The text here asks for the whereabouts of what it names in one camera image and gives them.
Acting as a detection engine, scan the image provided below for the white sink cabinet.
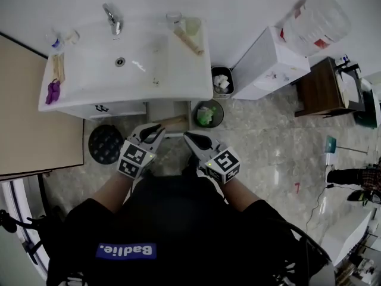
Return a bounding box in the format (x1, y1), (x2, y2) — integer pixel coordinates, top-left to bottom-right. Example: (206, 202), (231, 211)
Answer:
(63, 101), (148, 122)

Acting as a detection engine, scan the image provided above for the purple cloth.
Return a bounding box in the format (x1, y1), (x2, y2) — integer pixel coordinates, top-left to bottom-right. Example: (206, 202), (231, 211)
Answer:
(45, 80), (62, 105)

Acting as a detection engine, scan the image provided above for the person's black shirt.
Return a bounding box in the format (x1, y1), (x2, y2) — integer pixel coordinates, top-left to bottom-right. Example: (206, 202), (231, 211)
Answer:
(46, 155), (336, 286)

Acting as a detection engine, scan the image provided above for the rectangular grey trash bin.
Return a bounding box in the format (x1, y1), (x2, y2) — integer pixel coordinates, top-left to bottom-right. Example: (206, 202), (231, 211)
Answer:
(210, 66), (235, 100)

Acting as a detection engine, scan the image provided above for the green dustpan with handle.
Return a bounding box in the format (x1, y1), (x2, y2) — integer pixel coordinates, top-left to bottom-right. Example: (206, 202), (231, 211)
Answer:
(323, 135), (370, 155)

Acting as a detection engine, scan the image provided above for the white low cabinet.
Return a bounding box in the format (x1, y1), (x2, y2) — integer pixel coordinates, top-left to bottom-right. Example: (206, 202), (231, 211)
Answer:
(322, 209), (373, 266)

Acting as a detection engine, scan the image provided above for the dark wooden side table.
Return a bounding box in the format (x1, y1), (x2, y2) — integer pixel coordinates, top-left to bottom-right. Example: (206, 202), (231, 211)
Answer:
(293, 56), (366, 119)

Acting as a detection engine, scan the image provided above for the wooden stick item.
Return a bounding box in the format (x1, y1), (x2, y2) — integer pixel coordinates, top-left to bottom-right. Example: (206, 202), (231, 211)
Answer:
(152, 114), (188, 130)

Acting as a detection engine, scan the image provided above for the white drawer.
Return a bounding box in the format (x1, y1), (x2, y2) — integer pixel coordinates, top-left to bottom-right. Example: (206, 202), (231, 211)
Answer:
(145, 99), (193, 139)

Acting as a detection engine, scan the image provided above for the clear glass jar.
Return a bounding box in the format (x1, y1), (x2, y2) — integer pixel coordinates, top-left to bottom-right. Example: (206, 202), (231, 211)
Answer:
(165, 11), (183, 30)

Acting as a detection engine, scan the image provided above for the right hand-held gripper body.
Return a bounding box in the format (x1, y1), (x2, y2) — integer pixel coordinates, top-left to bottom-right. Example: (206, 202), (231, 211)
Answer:
(198, 142), (241, 185)

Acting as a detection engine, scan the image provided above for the pale green cup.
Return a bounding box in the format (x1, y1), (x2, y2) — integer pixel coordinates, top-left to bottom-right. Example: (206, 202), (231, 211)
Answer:
(185, 17), (202, 38)

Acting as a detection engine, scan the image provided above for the small clear soap dish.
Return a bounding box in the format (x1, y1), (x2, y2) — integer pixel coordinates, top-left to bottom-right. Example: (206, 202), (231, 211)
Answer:
(63, 29), (81, 46)

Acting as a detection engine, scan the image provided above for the chrome faucet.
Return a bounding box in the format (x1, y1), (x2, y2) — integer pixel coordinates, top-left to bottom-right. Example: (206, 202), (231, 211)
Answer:
(102, 2), (123, 36)

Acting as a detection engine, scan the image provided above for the round black trash bin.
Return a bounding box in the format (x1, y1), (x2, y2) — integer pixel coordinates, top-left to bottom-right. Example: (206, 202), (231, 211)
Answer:
(192, 99), (225, 129)

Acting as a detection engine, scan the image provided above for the white water dispenser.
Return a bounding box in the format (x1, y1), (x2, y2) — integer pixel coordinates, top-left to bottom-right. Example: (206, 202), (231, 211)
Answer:
(231, 26), (312, 101)

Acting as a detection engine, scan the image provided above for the small clear plastic bottle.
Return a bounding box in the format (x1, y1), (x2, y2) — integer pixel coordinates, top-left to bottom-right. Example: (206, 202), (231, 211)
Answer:
(45, 32), (65, 52)

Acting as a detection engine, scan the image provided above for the black stand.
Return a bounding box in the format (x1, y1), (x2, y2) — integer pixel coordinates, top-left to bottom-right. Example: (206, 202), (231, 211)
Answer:
(333, 61), (366, 112)

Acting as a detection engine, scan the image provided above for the person's right forearm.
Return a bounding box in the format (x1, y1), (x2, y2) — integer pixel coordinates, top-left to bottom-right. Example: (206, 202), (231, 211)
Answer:
(219, 179), (263, 213)

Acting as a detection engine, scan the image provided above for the white ceramic sink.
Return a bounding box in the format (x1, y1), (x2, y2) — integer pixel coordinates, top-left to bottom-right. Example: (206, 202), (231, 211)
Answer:
(38, 15), (214, 113)

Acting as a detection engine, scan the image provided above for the round black stool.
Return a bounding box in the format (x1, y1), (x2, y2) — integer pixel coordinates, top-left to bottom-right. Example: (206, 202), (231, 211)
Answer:
(88, 124), (125, 164)

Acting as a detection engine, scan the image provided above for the light wooden door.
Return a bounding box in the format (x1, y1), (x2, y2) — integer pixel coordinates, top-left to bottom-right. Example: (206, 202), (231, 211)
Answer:
(0, 32), (86, 178)

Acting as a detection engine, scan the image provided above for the wooden rolling pin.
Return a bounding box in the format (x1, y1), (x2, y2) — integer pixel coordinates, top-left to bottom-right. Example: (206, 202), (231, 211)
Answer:
(173, 26), (205, 57)

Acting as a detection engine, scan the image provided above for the wooden brush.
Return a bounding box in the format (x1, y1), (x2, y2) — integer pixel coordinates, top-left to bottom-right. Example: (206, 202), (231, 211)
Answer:
(51, 53), (66, 83)

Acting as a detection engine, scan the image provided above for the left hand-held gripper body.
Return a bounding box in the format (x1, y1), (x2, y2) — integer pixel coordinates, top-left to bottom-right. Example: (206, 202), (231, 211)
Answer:
(117, 131), (158, 181)

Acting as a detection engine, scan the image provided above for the person's left forearm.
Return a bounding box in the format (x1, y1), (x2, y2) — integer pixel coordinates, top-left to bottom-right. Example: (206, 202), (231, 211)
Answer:
(90, 171), (144, 215)

